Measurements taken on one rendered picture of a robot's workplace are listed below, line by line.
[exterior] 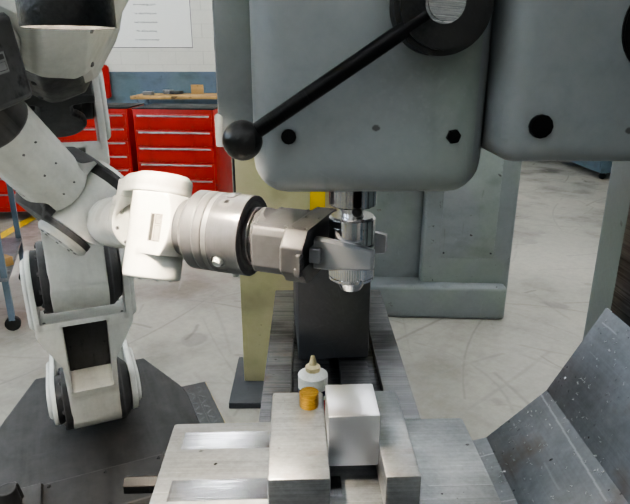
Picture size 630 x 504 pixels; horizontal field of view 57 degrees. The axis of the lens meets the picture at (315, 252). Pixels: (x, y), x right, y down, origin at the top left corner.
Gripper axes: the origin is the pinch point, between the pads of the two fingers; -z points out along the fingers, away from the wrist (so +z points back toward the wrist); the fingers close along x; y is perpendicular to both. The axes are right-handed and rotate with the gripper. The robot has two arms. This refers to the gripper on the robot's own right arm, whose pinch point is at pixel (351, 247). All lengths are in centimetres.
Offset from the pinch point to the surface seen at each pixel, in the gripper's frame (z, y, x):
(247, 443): 10.2, 23.2, -4.8
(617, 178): -27.9, -3.4, 31.1
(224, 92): 10.7, -15.3, -6.0
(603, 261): -28.0, 8.3, 31.1
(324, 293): 12.1, 18.2, 28.2
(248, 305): 87, 84, 151
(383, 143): -4.8, -12.1, -8.8
